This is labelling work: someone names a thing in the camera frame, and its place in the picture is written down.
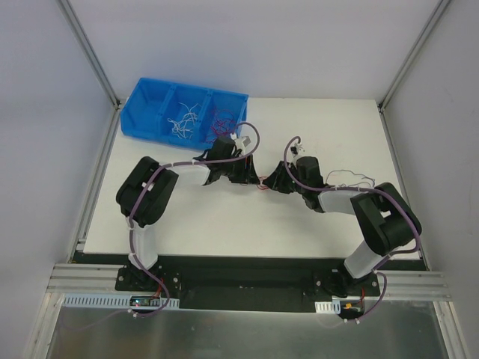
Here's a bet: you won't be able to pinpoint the right white cable duct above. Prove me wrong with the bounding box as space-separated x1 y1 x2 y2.
314 300 341 315

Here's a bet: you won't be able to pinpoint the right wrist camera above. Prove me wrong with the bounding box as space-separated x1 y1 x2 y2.
289 140 308 162

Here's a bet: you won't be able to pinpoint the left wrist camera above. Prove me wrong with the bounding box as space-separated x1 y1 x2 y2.
230 133 251 156

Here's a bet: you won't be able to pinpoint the blue compartment bin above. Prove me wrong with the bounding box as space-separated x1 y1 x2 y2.
120 78 248 151

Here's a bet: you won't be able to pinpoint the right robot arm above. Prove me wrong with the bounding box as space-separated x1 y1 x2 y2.
262 156 422 298

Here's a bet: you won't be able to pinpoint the left aluminium frame post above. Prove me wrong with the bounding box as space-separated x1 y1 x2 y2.
55 0 121 108

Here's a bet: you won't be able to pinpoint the white cable duct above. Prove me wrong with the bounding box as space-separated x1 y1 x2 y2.
63 294 180 311
314 300 341 315

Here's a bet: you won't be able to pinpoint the left white cable duct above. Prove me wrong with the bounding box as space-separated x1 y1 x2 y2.
63 294 180 311

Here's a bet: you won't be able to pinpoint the red wires in bin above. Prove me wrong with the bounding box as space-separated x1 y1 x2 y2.
209 106 240 138

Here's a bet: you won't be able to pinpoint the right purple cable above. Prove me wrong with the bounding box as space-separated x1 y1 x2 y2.
284 136 422 330

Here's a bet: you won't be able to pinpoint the right aluminium frame post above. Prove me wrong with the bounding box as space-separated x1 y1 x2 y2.
378 0 453 113

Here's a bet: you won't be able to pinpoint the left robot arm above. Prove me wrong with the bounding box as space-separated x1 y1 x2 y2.
115 134 259 291

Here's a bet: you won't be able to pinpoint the white wire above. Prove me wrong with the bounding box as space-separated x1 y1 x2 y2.
166 101 200 140

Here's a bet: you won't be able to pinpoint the aluminium front rail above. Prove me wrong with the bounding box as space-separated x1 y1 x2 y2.
46 263 452 301

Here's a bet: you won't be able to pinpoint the aluminium frame post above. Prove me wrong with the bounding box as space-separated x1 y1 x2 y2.
378 0 453 113
55 0 121 108

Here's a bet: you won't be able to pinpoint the dark grey wire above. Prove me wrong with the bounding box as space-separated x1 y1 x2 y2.
323 170 377 190

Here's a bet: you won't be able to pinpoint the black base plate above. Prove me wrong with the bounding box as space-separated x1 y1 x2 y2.
73 252 381 311

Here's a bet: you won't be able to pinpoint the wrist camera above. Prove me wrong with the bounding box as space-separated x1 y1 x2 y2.
230 133 251 156
289 140 308 162

